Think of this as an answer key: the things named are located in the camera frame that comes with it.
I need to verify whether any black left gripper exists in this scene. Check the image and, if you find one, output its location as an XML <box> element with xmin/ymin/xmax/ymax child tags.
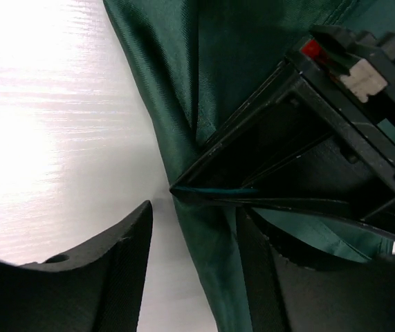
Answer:
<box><xmin>168</xmin><ymin>13</ymin><xmax>395</xmax><ymax>252</ymax></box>

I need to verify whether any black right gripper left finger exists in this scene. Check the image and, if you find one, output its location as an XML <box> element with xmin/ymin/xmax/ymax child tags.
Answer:
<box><xmin>0</xmin><ymin>201</ymin><xmax>153</xmax><ymax>331</ymax></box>

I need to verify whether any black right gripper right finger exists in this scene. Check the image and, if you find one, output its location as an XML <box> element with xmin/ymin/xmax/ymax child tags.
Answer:
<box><xmin>236</xmin><ymin>207</ymin><xmax>395</xmax><ymax>331</ymax></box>

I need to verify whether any dark green cloth napkin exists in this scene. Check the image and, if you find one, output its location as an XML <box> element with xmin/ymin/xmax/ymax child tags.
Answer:
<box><xmin>104</xmin><ymin>1</ymin><xmax>395</xmax><ymax>331</ymax></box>

